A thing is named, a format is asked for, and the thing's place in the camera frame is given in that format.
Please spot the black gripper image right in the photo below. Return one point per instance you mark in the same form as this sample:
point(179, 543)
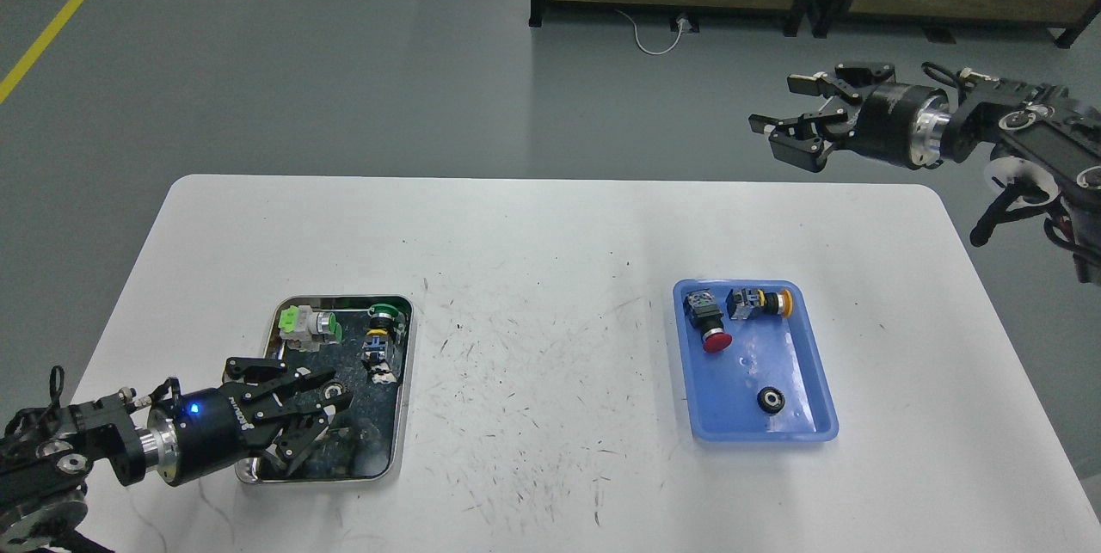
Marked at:
point(896, 123)

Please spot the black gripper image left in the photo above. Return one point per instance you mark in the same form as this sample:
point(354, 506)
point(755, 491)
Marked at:
point(251, 415)

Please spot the silver metal tray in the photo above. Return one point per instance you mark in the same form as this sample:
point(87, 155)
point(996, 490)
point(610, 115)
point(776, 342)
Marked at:
point(365, 440)

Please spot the blue plastic tray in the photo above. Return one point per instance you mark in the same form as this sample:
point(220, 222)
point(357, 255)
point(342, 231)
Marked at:
point(768, 351)

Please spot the red mushroom push button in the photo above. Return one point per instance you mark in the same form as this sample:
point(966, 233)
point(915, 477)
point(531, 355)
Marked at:
point(705, 315)

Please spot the dark green push button switch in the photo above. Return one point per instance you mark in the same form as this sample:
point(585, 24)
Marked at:
point(382, 355)

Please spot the yellow push button switch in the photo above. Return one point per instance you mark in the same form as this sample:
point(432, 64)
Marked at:
point(746, 303)

